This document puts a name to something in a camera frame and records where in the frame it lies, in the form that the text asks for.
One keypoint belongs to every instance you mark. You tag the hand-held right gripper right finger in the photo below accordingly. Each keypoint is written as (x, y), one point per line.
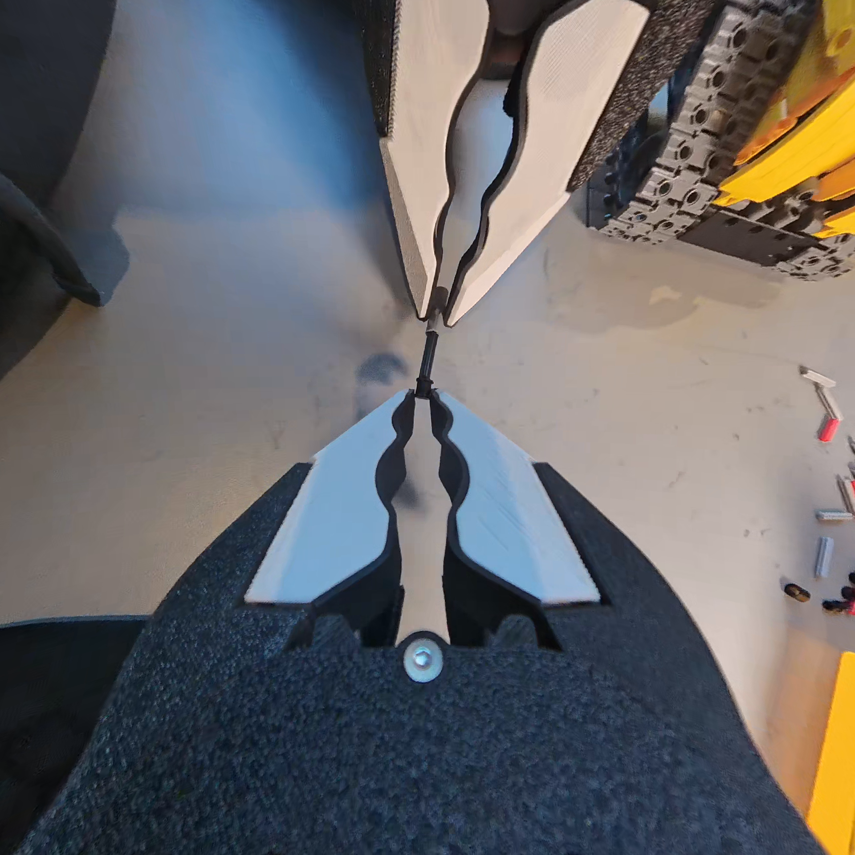
(521, 534)

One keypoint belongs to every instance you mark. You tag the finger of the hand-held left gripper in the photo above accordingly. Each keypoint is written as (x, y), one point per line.
(568, 100)
(427, 100)

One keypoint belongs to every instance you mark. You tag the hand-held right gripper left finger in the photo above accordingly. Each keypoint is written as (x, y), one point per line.
(320, 534)

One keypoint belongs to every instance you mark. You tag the grey toy track belt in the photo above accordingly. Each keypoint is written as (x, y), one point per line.
(821, 260)
(694, 133)

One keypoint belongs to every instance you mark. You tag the small black axle pin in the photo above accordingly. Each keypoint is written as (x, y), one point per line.
(425, 367)

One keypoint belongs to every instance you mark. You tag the small grey axle connector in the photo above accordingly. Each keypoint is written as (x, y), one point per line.
(435, 308)

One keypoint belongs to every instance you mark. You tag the yellow plastic storage bin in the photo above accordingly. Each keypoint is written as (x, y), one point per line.
(835, 768)

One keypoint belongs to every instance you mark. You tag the grey desk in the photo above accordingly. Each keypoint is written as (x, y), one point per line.
(200, 434)

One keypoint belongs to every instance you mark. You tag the black quilted pad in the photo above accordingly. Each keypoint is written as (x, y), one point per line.
(53, 701)

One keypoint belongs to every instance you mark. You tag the pile of small building pieces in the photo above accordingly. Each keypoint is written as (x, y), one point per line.
(828, 427)

